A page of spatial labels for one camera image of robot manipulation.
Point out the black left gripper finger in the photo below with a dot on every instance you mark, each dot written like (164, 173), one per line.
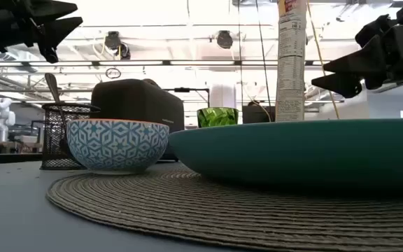
(51, 8)
(54, 33)

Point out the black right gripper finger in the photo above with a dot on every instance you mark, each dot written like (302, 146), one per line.
(366, 59)
(345, 84)

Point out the metal spoon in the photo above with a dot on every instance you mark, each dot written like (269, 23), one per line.
(51, 85)

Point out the purple raisin cereal box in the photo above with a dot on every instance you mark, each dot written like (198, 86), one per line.
(290, 70)

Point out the black mesh utensil holder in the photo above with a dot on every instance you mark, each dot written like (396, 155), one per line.
(52, 140)

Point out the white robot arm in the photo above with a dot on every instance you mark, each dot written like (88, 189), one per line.
(0, 119)

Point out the green plate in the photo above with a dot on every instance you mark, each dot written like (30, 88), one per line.
(292, 150)

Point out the black toaster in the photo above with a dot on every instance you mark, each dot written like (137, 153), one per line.
(135, 101)

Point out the blue patterned ceramic bowl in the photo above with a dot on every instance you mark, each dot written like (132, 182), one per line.
(117, 145)

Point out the green glass cup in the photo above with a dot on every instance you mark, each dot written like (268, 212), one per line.
(217, 117)

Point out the round woven placemat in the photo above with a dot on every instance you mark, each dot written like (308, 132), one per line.
(187, 210)

